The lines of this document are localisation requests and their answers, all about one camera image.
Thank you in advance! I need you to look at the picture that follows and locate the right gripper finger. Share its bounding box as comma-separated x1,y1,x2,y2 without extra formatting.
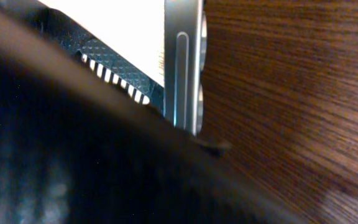
0,1,301,223

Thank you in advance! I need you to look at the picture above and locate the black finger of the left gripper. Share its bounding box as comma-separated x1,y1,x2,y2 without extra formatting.
26,6,165,114

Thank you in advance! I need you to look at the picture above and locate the blue Galaxy smartphone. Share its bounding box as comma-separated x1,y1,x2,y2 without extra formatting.
41,0,207,135

